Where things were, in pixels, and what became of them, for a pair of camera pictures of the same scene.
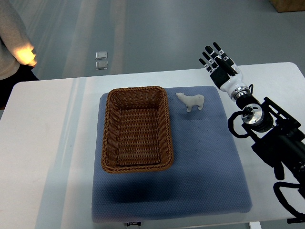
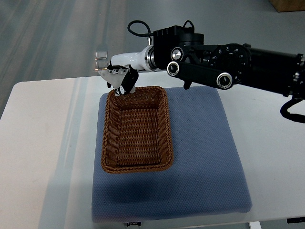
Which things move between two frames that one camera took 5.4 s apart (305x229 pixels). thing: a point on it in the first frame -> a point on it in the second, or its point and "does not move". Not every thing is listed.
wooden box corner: (288, 5) does not move
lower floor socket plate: (100, 65) does not move
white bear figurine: (189, 101) -> (116, 80)
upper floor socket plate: (101, 55) does not move
